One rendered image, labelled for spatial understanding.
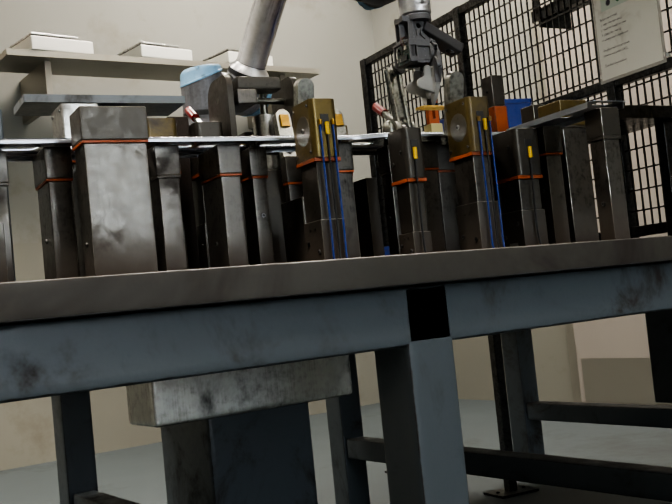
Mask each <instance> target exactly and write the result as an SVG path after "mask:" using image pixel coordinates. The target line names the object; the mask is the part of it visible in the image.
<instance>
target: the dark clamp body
mask: <svg viewBox="0 0 672 504"><path fill-rule="evenodd" d="M189 132H190V137H214V136H223V129H222V122H194V123H192V124H191V125H189ZM190 166H191V177H192V188H193V198H194V209H195V220H196V230H197V241H198V252H199V262H200V269H201V268H211V267H210V256H209V245H208V235H207V224H206V213H205V203H204V192H203V185H201V182H200V175H199V164H198V158H190Z"/></svg>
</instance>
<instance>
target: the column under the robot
mask: <svg viewBox="0 0 672 504"><path fill-rule="evenodd" d="M161 438H162V449H163V460H164V472H165V483H166V494H167V504H318V500H317V490H316V480H315V470H314V460H313V450H312V440H311V429H310V419H309V409H308V402H306V403H300V404H294V405H288V406H282V407H276V408H270V409H264V410H259V411H253V412H247V413H241V414H235V415H229V416H223V417H217V418H211V419H205V420H200V421H194V422H188V423H182V424H176V425H170V426H164V427H161Z"/></svg>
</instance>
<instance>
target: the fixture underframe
mask: <svg viewBox="0 0 672 504"><path fill-rule="evenodd" d="M643 313H645V318H646V327H647V335H648V344H649V352H650V361H651V369H652V378H653V386H654V395H655V401H656V402H657V403H672V261H665V262H655V263H644V264H633V265H623V266H612V267H602V268H591V269H580V270H570V271H559V272H548V273H538V274H527V275H517V276H506V277H495V278H485V279H474V280H463V281H453V282H442V283H432V284H421V285H410V286H400V287H389V288H378V289H368V290H357V291H347V292H336V293H325V294H315V295H304V296H294V297H283V298H272V299H262V300H251V301H240V302H230V303H219V304H209V305H198V306H187V307H177V308H166V309H155V310H145V311H134V312H124V313H113V314H102V315H92V316H81V317H70V318H60V319H49V320H39V321H28V322H17V323H7V324H0V404H1V403H8V402H15V401H22V400H29V399H36V398H43V397H51V402H52V414H53V425H54V437H55V449H56V461H57V473H58V484H59V496H60V504H139V503H136V502H133V501H129V500H126V499H123V498H119V497H116V496H112V495H109V494H106V493H102V492H99V491H98V484H97V472H96V461H95V449H94V438H93V426H92V415H91V403H90V392H89V391H93V390H101V389H108V388H115V387H122V386H126V392H127V403H128V414H129V422H130V424H133V425H141V426H149V427H157V428H158V427H164V426H170V425H176V424H182V423H188V422H194V421H200V420H205V419H211V418H217V417H223V416H229V415H235V414H241V413H247V412H253V411H259V410H264V409H270V408H276V407H282V406H288V405H294V404H300V403H306V402H312V401H318V400H323V399H325V400H326V410H327V420H328V430H329V440H330V450H331V460H332V470H333V480H334V490H335V500H336V504H380V503H375V502H370V496H369V486H368V476H367V466H366V461H373V462H380V463H386V468H387V478H388V487H389V497H390V504H470V503H469V493H468V484H467V475H466V474H468V475H476V476H483V477H491V478H498V479H505V480H513V481H520V482H527V483H535V484H542V485H550V486H557V487H564V488H572V489H579V490H586V491H594V492H601V493H609V494H616V495H623V496H631V497H638V498H645V499H653V500H660V501H668V502H672V467H663V466H653V465H643V464H633V463H623V462H613V461H603V460H593V459H583V458H573V457H563V456H553V455H545V450H544V441H543V432H542V424H541V420H542V421H558V422H575V423H591V424H607V425H624V426H640V427H657V428H672V406H664V405H637V404H611V403H585V402H558V401H539V397H538V388H537V379H536V370H535V361H534V352H533V343H532V334H531V329H536V328H543V327H550V326H557V325H564V324H571V323H579V322H586V321H593V320H600V319H607V318H614V317H621V316H629V315H636V314H643ZM500 333H501V342H502V351H503V360H504V369H505V378H506V387H507V397H508V406H509V415H510V424H511V433H512V442H513V451H514V452H513V451H503V450H493V449H483V448H474V447H464V446H463V437H462V428H461V419H460V409H459V400H458V391H457V381H456V372H455V363H454V353H453V344H452V340H457V339H464V338H472V337H479V336H486V335H493V334H500ZM372 351H375V361H376V371H377V381H378V390H379V400H380V410H381V419H382V429H383V438H374V437H364V436H363V427H362V417H361V407H360V397H359V387H358V378H357V368H356V358H355V354H357V353H365V352H372Z"/></svg>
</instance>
